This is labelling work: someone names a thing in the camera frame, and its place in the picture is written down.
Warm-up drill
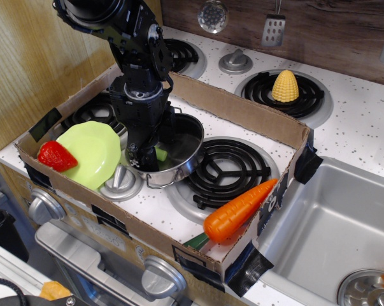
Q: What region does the grey stovetop knob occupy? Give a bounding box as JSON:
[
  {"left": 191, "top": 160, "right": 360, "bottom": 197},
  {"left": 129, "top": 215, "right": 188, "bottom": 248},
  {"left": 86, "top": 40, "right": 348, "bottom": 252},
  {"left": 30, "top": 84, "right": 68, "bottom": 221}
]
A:
[
  {"left": 99, "top": 164, "right": 143, "bottom": 202},
  {"left": 218, "top": 49, "right": 253, "bottom": 75}
]

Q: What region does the yellow toy corn cob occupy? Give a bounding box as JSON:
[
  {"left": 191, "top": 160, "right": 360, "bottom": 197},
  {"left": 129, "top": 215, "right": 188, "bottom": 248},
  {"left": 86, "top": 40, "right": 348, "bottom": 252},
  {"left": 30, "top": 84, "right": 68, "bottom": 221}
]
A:
[{"left": 271, "top": 70, "right": 299, "bottom": 103}]

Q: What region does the silver sink drain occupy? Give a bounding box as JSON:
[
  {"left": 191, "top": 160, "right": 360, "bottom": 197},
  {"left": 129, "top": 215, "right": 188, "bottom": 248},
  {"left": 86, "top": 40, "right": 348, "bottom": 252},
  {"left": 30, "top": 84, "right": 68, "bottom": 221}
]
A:
[{"left": 336, "top": 269, "right": 384, "bottom": 305}]

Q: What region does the grey left oven knob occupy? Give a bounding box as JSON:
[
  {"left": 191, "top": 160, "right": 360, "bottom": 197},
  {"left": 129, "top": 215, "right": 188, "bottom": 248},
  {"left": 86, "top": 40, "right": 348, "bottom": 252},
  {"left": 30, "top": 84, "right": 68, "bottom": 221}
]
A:
[{"left": 28, "top": 188, "right": 66, "bottom": 225}]

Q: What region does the silver toy sink basin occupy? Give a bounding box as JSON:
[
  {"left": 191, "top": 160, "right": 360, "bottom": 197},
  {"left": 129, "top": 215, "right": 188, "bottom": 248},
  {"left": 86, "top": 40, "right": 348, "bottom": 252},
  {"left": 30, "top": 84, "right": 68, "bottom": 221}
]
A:
[{"left": 245, "top": 157, "right": 384, "bottom": 305}]

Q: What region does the light green plastic plate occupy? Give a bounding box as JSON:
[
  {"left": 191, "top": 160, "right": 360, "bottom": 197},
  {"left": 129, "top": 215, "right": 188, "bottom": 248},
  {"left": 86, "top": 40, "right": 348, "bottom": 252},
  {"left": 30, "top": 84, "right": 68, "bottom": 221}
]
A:
[{"left": 57, "top": 121, "right": 121, "bottom": 190}]

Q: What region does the grey front stovetop knob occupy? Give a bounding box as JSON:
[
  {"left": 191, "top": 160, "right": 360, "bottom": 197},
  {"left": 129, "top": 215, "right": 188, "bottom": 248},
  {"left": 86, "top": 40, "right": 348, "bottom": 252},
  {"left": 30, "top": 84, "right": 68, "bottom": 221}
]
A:
[{"left": 99, "top": 164, "right": 143, "bottom": 202}]

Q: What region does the small steel pan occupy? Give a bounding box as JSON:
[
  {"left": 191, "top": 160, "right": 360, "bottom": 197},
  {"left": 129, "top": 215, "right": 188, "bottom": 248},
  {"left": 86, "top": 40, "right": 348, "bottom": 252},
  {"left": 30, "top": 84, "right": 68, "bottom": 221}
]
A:
[{"left": 125, "top": 112, "right": 204, "bottom": 189}]

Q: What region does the light green toy broccoli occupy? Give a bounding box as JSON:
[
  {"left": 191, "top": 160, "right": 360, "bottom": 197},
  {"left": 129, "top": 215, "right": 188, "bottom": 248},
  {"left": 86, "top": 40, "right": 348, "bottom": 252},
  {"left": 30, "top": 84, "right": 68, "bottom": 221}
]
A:
[{"left": 155, "top": 147, "right": 167, "bottom": 162}]

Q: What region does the grey right oven knob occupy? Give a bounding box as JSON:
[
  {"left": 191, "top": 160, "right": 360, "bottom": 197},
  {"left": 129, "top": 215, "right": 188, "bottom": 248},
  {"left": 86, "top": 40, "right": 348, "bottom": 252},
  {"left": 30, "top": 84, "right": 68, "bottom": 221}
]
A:
[{"left": 141, "top": 256, "right": 187, "bottom": 299}]

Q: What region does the front right black burner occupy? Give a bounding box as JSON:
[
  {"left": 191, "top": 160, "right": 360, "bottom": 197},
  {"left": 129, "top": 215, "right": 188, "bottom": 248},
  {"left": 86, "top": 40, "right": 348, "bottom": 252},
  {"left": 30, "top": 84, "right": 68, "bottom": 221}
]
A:
[{"left": 167, "top": 137, "right": 280, "bottom": 224}]

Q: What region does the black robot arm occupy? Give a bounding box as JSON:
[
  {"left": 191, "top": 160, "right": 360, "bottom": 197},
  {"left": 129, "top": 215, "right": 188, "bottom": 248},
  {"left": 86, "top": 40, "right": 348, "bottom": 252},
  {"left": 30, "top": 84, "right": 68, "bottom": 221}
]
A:
[{"left": 53, "top": 1, "right": 175, "bottom": 172}]

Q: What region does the back right black burner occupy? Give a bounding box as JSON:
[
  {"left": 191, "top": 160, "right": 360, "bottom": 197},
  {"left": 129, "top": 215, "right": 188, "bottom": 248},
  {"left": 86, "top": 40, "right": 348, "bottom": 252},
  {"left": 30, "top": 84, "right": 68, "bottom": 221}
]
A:
[{"left": 236, "top": 69, "right": 333, "bottom": 129}]

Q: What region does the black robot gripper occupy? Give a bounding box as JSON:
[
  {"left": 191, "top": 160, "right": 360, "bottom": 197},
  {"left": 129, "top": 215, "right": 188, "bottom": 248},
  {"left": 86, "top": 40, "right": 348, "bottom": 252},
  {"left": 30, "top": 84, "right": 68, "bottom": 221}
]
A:
[{"left": 110, "top": 76, "right": 176, "bottom": 171}]

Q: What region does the red toy strawberry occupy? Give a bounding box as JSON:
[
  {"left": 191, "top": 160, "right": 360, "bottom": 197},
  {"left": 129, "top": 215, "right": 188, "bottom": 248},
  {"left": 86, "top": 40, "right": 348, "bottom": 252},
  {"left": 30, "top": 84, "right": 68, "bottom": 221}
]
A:
[{"left": 37, "top": 141, "right": 78, "bottom": 172}]

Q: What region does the orange cloth scrap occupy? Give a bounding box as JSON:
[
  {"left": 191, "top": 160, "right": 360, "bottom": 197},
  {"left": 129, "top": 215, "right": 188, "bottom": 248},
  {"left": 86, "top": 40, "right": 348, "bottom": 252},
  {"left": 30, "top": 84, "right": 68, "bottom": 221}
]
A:
[{"left": 39, "top": 280, "right": 71, "bottom": 301}]

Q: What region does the grey back stovetop knob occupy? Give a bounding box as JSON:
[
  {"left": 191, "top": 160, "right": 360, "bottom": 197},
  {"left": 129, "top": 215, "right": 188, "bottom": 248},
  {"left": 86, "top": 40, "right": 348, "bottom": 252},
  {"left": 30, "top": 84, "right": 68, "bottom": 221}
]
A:
[{"left": 218, "top": 49, "right": 253, "bottom": 75}]

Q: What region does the silver oven door handle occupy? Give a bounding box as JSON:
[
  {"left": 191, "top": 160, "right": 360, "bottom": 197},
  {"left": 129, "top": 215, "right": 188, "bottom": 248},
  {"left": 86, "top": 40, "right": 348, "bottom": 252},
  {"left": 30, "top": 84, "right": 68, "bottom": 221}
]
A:
[{"left": 34, "top": 221, "right": 154, "bottom": 306}]

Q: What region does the brown cardboard fence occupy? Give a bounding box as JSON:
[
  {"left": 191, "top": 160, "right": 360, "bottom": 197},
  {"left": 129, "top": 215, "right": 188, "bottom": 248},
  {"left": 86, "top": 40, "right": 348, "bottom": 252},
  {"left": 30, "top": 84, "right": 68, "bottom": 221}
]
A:
[{"left": 15, "top": 65, "right": 311, "bottom": 305}]

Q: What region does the orange toy carrot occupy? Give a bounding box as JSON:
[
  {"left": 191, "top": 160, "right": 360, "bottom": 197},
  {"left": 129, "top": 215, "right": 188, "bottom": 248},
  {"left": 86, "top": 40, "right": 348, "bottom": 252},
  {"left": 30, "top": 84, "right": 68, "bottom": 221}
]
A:
[{"left": 203, "top": 178, "right": 278, "bottom": 243}]

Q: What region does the front left black burner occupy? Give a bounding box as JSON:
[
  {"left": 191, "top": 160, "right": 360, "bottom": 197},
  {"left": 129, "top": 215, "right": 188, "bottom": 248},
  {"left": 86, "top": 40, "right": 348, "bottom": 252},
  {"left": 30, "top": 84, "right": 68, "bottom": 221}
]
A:
[{"left": 53, "top": 90, "right": 145, "bottom": 150}]

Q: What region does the hanging metal slotted spatula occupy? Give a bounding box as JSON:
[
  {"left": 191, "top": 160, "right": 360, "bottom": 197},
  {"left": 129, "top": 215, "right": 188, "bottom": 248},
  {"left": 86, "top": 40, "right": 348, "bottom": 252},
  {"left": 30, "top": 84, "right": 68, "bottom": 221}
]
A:
[{"left": 261, "top": 1, "right": 286, "bottom": 47}]

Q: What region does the black cable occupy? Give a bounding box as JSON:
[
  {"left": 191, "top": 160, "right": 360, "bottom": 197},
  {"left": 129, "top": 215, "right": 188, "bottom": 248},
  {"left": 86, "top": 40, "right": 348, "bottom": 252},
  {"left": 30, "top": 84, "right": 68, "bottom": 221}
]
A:
[{"left": 0, "top": 277, "right": 29, "bottom": 306}]

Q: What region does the hanging metal strainer spoon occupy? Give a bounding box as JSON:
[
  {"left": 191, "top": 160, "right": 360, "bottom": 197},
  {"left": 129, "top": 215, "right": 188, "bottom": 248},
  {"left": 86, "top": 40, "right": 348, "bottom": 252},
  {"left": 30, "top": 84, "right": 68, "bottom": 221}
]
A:
[{"left": 197, "top": 1, "right": 229, "bottom": 34}]

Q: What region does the grey oven knob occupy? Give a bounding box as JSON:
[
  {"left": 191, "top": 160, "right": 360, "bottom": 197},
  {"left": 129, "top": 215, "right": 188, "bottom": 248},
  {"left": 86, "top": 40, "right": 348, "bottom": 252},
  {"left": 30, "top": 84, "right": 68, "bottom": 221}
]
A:
[
  {"left": 141, "top": 256, "right": 187, "bottom": 299},
  {"left": 28, "top": 188, "right": 66, "bottom": 225}
]

